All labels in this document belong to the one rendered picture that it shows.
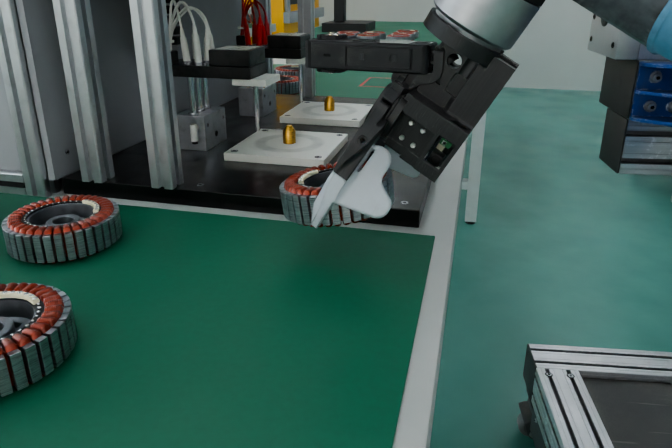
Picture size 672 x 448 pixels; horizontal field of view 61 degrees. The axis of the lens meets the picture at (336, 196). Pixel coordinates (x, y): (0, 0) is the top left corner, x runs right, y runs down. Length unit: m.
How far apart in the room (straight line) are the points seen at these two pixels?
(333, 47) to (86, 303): 0.31
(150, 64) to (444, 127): 0.37
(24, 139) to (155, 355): 0.44
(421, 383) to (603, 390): 0.98
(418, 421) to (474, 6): 0.30
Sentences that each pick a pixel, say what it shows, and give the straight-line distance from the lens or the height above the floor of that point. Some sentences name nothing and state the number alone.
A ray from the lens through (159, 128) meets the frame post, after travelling 0.72.
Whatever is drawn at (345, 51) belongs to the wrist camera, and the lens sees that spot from 0.51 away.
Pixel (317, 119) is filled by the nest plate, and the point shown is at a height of 0.78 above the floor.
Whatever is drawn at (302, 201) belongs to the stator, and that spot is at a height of 0.82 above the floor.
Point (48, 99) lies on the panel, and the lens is 0.81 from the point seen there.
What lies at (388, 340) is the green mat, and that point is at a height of 0.75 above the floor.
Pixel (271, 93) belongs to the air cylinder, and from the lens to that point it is 1.14.
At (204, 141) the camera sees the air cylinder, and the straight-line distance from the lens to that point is 0.89.
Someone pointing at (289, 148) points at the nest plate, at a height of 0.78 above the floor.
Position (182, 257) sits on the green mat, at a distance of 0.60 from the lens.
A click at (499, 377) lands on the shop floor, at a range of 1.69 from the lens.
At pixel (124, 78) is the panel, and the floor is 0.87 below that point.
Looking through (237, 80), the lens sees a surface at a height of 0.88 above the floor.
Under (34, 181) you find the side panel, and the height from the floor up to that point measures 0.77.
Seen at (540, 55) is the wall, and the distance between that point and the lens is 6.18.
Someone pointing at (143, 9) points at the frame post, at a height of 0.98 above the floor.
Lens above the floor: 1.01
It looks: 21 degrees down
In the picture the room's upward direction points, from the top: straight up
